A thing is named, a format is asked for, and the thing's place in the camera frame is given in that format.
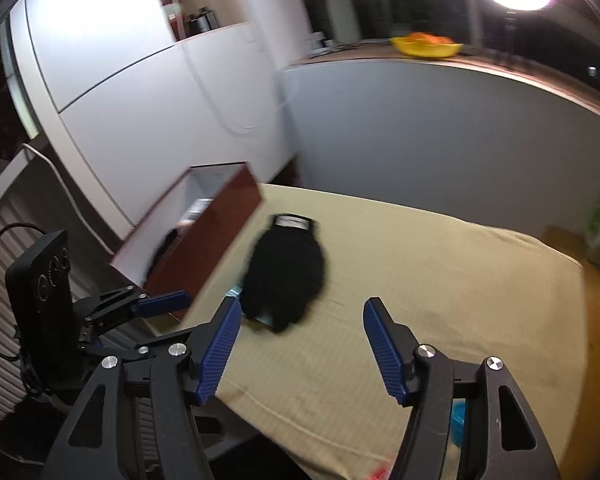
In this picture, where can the black tripod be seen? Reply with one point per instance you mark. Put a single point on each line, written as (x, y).
(508, 30)

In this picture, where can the black glove with white label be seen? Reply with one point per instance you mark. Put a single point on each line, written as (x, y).
(285, 270)

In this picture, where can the white cabinet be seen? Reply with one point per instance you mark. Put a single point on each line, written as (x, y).
(130, 110)

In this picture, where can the yellow fruit bowl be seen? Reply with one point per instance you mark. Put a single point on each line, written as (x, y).
(425, 50)

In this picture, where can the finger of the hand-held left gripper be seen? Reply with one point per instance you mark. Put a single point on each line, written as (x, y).
(140, 349)
(165, 303)

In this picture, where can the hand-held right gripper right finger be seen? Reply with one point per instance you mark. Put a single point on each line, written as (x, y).
(385, 350)

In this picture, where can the dark red cardboard box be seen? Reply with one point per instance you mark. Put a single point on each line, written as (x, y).
(215, 240)

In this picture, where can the orange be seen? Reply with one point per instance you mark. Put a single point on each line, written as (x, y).
(418, 37)
(442, 39)

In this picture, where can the striped beige tablecloth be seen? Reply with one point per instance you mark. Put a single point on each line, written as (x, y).
(430, 260)

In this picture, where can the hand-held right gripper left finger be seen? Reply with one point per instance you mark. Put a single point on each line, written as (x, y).
(220, 345)

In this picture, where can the grey ribbed radiator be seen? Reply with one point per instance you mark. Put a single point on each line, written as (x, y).
(0, 220)

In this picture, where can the red object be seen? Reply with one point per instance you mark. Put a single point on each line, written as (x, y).
(382, 474)

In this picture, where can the small teal object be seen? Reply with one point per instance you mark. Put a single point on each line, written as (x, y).
(458, 422)

